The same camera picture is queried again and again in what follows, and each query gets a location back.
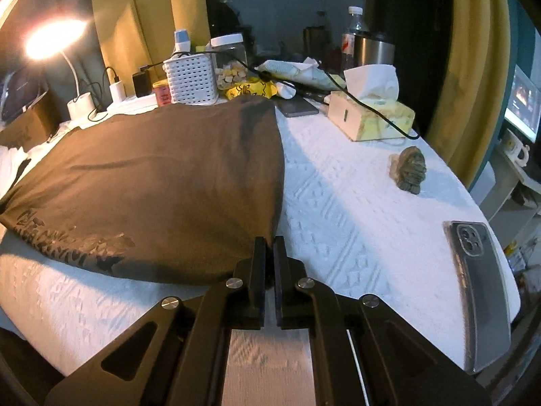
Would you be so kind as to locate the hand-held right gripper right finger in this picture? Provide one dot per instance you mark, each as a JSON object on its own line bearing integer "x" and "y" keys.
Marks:
{"x": 281, "y": 270}

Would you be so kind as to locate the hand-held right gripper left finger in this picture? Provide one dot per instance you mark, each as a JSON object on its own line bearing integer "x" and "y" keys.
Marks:
{"x": 258, "y": 270}

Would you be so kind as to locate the brown t-shirt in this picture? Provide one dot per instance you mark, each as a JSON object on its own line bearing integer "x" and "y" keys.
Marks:
{"x": 148, "y": 177}

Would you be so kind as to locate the grey stone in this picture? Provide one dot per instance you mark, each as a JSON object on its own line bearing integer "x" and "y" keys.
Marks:
{"x": 409, "y": 169}

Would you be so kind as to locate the dark smartphone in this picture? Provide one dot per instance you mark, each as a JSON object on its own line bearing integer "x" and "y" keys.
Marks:
{"x": 296, "y": 106}

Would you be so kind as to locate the yellow tissue box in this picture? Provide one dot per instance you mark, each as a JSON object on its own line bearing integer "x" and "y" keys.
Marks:
{"x": 363, "y": 124}

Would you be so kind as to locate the yellow snack bag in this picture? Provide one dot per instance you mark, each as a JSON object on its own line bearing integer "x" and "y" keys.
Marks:
{"x": 249, "y": 91}

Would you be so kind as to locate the white patterned tissue pack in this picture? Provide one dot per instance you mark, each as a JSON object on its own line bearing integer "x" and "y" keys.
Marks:
{"x": 296, "y": 74}

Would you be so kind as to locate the small red-labelled jar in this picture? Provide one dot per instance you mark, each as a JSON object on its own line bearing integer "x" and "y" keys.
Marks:
{"x": 162, "y": 93}

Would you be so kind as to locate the white perforated basket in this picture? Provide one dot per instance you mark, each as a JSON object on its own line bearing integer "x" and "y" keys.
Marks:
{"x": 190, "y": 80}

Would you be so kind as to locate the smartphone in clear case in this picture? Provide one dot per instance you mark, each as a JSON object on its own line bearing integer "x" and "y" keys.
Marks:
{"x": 482, "y": 296}

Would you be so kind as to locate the clear jar with white lid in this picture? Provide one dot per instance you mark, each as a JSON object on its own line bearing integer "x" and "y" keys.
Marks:
{"x": 230, "y": 59}

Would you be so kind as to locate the black charger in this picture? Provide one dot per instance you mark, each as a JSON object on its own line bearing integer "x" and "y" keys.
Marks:
{"x": 142, "y": 84}

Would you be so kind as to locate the white charger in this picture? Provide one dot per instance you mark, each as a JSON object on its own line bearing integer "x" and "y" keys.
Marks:
{"x": 117, "y": 91}

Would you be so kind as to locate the white shelf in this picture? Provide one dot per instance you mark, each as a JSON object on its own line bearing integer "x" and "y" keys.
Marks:
{"x": 503, "y": 190}

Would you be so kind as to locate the steel tumbler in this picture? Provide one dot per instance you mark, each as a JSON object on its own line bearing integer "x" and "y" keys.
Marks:
{"x": 374, "y": 53}

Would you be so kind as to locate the blue and white spray bottle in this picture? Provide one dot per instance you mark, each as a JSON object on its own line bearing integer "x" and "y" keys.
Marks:
{"x": 182, "y": 42}

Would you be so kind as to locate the white desk lamp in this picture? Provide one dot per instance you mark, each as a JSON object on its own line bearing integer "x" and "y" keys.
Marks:
{"x": 82, "y": 105}

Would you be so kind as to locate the clear water bottle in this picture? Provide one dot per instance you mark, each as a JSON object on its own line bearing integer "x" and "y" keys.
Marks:
{"x": 353, "y": 25}

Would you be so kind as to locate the white mug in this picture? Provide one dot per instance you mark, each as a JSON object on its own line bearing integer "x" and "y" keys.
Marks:
{"x": 513, "y": 146}

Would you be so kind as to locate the white cloth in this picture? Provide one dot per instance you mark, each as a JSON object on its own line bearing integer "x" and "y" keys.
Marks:
{"x": 10, "y": 165}

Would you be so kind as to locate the cardboard box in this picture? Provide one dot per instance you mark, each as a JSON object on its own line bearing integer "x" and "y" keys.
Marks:
{"x": 29, "y": 127}

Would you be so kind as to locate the yellow curtain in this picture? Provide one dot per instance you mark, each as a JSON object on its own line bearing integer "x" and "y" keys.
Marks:
{"x": 139, "y": 8}
{"x": 469, "y": 72}

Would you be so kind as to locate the black tablet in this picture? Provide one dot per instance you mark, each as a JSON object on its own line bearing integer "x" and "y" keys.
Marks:
{"x": 21, "y": 93}

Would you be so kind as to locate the computer monitor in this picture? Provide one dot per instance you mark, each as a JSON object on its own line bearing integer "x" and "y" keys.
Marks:
{"x": 524, "y": 101}

